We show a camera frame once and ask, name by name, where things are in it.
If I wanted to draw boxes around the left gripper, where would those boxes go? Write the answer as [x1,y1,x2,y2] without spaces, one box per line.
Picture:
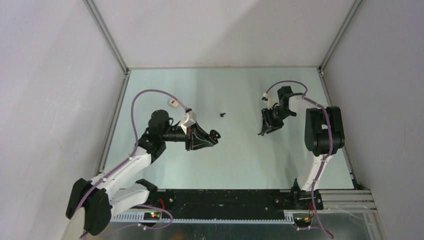
[161,121,214,151]

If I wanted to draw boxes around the black earbud charging case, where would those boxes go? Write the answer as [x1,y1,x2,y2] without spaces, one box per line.
[209,129,221,144]

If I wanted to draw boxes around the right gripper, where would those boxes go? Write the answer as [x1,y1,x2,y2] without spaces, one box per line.
[261,106,295,134]

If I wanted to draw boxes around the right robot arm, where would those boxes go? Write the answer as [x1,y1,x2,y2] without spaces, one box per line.
[259,86,345,210]

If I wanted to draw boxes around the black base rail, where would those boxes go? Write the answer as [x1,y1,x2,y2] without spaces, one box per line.
[146,189,324,221]

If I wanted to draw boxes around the right controller board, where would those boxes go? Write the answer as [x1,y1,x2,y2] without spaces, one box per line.
[293,216,313,231]

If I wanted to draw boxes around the left controller board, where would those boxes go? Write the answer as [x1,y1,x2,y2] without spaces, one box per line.
[143,211,162,221]

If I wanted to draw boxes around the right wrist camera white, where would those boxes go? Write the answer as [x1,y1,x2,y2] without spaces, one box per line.
[261,92,280,110]

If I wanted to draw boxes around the beige earbud charging case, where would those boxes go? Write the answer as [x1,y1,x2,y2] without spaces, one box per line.
[167,99,180,108]

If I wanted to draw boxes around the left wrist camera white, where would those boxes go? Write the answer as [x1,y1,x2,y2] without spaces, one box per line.
[179,108,197,134]

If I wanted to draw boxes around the controller board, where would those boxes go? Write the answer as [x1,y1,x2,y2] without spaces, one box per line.
[143,211,162,221]
[293,216,313,231]

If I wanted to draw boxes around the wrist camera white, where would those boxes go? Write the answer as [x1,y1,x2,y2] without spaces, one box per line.
[261,92,280,110]
[179,108,197,134]

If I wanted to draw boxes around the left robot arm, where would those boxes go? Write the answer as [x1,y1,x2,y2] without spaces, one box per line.
[62,109,221,240]

